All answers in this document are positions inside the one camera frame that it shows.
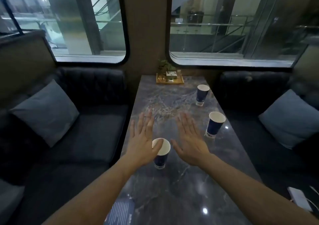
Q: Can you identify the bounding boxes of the blue paper cup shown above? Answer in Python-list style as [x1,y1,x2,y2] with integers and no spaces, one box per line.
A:
[152,138,171,170]
[205,111,227,139]
[195,84,210,107]

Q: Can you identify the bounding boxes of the blue printed card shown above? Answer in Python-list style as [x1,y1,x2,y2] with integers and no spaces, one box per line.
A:
[104,198,136,225]

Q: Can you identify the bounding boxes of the wooden tray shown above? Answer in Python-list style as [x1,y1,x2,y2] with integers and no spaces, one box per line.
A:
[156,73,185,85]

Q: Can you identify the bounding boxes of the dark tufted sofa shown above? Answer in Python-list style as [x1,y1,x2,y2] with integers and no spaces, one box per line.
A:
[0,67,130,225]
[217,70,319,215]

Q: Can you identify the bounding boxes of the white cable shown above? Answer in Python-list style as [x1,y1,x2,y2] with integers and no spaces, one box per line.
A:
[290,185,319,210]

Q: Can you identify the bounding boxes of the grey marble table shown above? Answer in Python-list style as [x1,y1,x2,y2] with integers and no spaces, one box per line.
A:
[103,75,264,225]

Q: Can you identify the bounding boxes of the grey-blue cushion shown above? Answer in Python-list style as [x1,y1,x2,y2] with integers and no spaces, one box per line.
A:
[258,89,319,150]
[9,79,80,148]

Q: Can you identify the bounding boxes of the person's right forearm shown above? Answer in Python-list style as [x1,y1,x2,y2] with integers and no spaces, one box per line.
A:
[199,152,319,225]

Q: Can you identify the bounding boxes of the rounded black-framed window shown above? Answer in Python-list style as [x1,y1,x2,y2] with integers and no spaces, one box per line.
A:
[165,0,319,68]
[0,0,130,67]

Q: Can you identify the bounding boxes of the person's left hand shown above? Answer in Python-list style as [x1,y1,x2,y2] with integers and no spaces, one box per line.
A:
[124,110,164,169]

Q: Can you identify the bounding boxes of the white power bank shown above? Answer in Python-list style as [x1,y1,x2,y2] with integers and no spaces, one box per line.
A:
[287,186,313,212]

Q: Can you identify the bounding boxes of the person's left forearm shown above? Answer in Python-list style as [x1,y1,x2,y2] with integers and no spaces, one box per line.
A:
[41,155,150,225]

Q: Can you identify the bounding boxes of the person's right hand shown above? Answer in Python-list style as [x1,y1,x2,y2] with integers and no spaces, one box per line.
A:
[170,111,213,167]

